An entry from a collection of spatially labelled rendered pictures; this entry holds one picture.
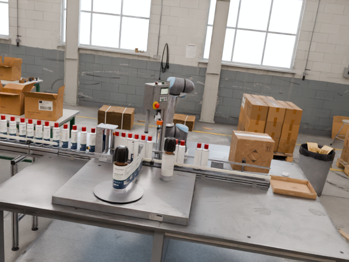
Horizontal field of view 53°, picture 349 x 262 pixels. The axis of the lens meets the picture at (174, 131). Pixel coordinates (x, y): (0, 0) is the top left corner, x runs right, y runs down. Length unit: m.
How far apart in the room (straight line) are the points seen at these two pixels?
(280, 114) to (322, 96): 2.63
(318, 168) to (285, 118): 1.44
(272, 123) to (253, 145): 3.13
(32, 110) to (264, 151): 2.53
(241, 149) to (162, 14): 5.56
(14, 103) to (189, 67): 4.61
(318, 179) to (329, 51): 4.09
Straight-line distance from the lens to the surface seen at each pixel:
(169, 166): 2.41
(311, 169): 4.86
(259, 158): 2.92
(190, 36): 7.98
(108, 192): 2.21
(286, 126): 6.05
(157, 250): 2.12
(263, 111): 5.92
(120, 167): 2.13
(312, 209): 2.60
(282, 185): 2.86
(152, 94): 2.63
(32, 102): 4.15
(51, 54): 8.70
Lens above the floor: 1.86
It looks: 15 degrees down
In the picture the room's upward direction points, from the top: 6 degrees clockwise
